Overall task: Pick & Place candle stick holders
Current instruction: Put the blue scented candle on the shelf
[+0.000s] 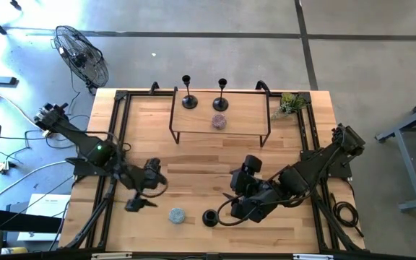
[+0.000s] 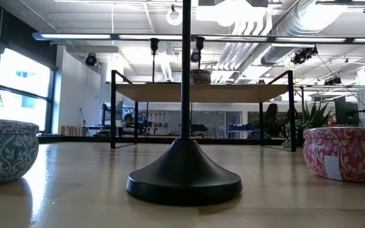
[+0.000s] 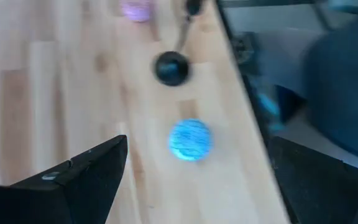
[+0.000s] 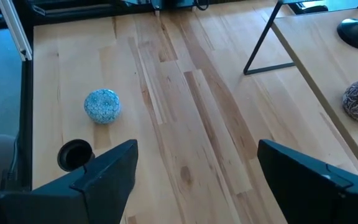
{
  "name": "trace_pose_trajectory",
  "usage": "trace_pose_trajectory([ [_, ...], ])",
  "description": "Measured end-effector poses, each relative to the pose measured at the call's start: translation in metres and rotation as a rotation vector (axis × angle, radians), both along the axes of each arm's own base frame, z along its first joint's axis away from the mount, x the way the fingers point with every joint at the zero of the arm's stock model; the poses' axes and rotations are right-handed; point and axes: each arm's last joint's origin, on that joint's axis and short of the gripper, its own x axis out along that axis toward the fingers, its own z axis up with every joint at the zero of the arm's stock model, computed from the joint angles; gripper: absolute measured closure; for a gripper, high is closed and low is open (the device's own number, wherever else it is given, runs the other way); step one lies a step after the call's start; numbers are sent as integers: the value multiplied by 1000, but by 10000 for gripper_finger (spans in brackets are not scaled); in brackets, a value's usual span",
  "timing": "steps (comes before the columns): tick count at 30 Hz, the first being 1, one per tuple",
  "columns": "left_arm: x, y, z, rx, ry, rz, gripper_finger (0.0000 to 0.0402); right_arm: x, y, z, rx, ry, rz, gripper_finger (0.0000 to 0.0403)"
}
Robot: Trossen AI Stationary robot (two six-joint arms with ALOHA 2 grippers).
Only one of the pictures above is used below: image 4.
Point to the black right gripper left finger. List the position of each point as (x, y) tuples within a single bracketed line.
[(73, 199)]

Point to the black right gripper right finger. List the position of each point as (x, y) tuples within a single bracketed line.
[(322, 199)]

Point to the blue patterned candle tin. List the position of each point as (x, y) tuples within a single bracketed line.
[(102, 106)]

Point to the wooden shelf with black legs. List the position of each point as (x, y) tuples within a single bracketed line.
[(322, 77)]

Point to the white aluminium bracket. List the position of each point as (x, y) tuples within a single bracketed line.
[(17, 34)]

